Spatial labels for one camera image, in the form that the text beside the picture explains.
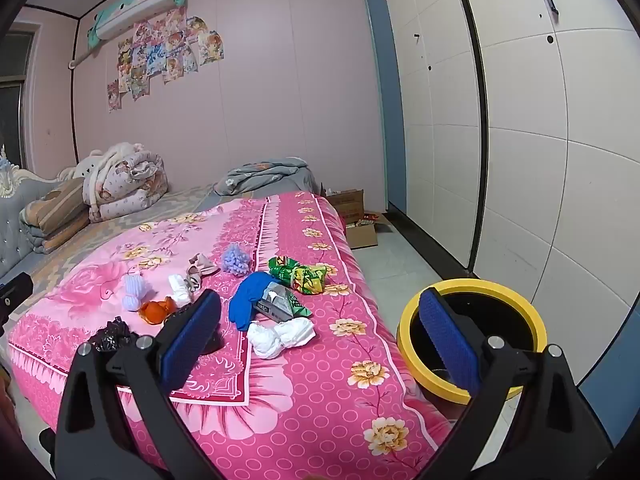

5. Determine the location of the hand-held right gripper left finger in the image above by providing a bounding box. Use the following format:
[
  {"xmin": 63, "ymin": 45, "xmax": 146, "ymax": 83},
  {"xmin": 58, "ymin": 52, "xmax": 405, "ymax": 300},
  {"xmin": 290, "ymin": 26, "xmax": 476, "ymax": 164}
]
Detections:
[{"xmin": 50, "ymin": 289, "xmax": 223, "ymax": 480}]

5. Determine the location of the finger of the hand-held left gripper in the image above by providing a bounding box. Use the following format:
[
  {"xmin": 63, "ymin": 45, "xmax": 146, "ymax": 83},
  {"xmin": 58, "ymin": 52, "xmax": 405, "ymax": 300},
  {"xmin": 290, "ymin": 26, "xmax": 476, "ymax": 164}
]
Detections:
[{"xmin": 0, "ymin": 272, "xmax": 34, "ymax": 333}]

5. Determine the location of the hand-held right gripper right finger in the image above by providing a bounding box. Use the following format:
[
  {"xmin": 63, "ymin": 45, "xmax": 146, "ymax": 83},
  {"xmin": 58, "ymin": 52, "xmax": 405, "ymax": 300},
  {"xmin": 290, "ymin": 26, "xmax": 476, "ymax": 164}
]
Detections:
[{"xmin": 419, "ymin": 289, "xmax": 618, "ymax": 480}]

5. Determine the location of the yellow trash bin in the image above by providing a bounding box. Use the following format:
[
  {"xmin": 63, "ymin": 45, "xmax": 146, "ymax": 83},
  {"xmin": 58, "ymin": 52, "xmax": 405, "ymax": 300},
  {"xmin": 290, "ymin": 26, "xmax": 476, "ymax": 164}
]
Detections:
[{"xmin": 396, "ymin": 278, "xmax": 549, "ymax": 403}]

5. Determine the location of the light purple fluffy sock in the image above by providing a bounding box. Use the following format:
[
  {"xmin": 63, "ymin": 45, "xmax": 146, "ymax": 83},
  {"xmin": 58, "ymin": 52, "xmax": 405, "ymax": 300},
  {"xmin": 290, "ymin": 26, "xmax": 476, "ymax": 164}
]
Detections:
[{"xmin": 122, "ymin": 274, "xmax": 146, "ymax": 312}]

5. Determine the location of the pale snack wrapper green print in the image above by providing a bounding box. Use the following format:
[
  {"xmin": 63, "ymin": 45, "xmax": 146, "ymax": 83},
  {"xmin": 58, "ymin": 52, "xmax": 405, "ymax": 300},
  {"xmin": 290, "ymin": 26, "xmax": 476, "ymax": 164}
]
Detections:
[{"xmin": 254, "ymin": 281, "xmax": 314, "ymax": 324}]

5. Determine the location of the green cracker packet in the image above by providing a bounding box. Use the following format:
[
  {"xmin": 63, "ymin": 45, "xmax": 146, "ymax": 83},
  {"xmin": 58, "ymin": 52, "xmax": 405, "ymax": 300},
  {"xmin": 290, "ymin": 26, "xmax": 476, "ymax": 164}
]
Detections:
[{"xmin": 268, "ymin": 256, "xmax": 328, "ymax": 295}]

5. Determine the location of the orange plastic wrapper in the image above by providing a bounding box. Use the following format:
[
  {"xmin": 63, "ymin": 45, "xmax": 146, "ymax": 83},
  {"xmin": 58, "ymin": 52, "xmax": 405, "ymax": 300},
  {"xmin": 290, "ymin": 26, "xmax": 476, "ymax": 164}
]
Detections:
[{"xmin": 139, "ymin": 297, "xmax": 176, "ymax": 324}]

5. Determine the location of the white tissue wad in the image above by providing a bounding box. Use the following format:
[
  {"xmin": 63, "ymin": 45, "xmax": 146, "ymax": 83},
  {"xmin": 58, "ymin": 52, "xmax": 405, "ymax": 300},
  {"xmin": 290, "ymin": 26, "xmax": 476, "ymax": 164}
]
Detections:
[{"xmin": 168, "ymin": 273, "xmax": 194, "ymax": 307}]

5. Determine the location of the blue cloth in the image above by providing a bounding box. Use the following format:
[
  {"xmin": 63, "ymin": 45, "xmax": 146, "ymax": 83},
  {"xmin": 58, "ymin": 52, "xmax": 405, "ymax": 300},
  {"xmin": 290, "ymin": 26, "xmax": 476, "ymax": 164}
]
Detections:
[{"xmin": 229, "ymin": 272, "xmax": 274, "ymax": 332}]

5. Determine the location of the black plastic bag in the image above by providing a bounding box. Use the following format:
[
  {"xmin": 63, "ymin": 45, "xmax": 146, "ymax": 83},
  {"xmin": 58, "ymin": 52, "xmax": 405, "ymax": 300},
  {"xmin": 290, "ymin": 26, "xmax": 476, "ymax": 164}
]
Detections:
[{"xmin": 90, "ymin": 316, "xmax": 135, "ymax": 354}]

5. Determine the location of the beige crumpled cloth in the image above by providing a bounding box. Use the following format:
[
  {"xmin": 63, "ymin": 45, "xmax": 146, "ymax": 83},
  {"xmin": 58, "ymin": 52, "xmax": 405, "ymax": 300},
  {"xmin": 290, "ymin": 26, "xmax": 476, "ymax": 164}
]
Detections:
[{"xmin": 186, "ymin": 253, "xmax": 221, "ymax": 292}]

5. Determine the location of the grey tufted headboard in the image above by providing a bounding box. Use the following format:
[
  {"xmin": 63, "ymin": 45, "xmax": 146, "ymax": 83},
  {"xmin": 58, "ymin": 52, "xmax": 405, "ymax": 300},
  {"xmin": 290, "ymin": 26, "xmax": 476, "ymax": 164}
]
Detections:
[{"xmin": 0, "ymin": 145, "xmax": 66, "ymax": 281}]

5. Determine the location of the white crumpled paper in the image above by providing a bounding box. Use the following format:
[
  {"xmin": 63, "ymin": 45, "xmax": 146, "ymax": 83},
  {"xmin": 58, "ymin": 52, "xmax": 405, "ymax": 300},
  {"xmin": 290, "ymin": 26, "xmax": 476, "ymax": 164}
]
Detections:
[{"xmin": 246, "ymin": 320, "xmax": 316, "ymax": 360}]

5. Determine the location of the striped pillow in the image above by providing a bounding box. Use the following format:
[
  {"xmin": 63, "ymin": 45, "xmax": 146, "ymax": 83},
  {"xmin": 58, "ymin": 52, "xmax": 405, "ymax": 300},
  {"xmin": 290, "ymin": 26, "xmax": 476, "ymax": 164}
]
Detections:
[{"xmin": 20, "ymin": 177, "xmax": 94, "ymax": 254}]

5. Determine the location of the grey patterned bedsheet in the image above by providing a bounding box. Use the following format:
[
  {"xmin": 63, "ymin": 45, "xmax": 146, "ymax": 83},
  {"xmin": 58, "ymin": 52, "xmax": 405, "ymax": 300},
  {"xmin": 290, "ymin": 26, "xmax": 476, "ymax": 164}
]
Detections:
[{"xmin": 0, "ymin": 182, "xmax": 223, "ymax": 306}]

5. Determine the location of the pink floral bedsheet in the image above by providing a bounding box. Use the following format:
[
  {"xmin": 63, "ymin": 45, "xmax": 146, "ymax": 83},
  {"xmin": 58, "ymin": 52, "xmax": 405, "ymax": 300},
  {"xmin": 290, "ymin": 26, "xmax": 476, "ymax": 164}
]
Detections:
[{"xmin": 7, "ymin": 192, "xmax": 463, "ymax": 480}]

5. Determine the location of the open cardboard box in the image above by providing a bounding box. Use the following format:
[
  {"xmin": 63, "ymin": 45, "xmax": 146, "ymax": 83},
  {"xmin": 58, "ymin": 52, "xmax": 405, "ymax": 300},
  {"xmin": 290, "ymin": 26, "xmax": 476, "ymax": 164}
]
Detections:
[{"xmin": 344, "ymin": 211, "xmax": 397, "ymax": 251}]

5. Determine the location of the white plush toy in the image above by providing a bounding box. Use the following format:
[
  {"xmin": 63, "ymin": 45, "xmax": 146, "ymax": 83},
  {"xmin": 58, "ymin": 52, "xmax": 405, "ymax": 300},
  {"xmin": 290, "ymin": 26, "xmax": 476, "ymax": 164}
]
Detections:
[{"xmin": 57, "ymin": 150, "xmax": 108, "ymax": 186}]

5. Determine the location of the folded floral quilt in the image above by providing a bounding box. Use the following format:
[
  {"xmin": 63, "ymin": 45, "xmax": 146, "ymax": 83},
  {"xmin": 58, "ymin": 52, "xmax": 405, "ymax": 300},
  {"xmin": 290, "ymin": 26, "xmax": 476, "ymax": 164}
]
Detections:
[{"xmin": 82, "ymin": 142, "xmax": 169, "ymax": 224}]

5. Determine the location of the tall cardboard box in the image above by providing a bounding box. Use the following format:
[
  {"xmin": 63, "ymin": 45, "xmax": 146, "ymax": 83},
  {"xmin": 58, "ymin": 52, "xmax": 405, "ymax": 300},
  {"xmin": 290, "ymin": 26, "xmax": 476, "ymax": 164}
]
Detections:
[{"xmin": 324, "ymin": 187, "xmax": 366, "ymax": 219}]

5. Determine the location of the folded grey blanket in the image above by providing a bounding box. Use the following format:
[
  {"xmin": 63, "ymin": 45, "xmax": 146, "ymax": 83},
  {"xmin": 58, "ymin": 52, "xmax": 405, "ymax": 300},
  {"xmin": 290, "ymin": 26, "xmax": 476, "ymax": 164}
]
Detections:
[{"xmin": 214, "ymin": 157, "xmax": 321, "ymax": 197}]

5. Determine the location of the white wardrobe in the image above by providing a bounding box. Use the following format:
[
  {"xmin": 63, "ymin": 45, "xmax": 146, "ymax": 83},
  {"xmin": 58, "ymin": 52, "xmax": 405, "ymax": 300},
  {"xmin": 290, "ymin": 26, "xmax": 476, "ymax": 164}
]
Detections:
[{"xmin": 377, "ymin": 0, "xmax": 640, "ymax": 401}]

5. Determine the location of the window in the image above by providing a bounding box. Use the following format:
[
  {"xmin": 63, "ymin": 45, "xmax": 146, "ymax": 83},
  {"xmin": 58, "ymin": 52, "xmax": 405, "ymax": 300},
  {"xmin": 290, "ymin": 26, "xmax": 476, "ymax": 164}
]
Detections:
[{"xmin": 0, "ymin": 30, "xmax": 37, "ymax": 171}]

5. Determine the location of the air conditioner teal cover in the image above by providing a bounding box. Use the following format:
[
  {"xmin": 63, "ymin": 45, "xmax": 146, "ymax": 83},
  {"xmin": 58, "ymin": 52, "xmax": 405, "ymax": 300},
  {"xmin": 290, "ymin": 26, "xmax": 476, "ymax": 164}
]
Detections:
[{"xmin": 86, "ymin": 0, "xmax": 187, "ymax": 53}]

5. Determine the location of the white wall pipe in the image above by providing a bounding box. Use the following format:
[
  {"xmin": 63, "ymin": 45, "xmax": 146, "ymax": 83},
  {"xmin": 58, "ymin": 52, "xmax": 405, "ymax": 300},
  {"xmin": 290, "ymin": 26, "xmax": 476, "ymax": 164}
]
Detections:
[{"xmin": 67, "ymin": 42, "xmax": 108, "ymax": 69}]

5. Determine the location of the cluster of wall posters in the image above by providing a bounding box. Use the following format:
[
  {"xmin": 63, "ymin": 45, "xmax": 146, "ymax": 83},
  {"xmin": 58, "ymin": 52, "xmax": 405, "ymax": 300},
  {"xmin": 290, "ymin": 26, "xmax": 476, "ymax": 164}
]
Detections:
[{"xmin": 106, "ymin": 15, "xmax": 225, "ymax": 113}]

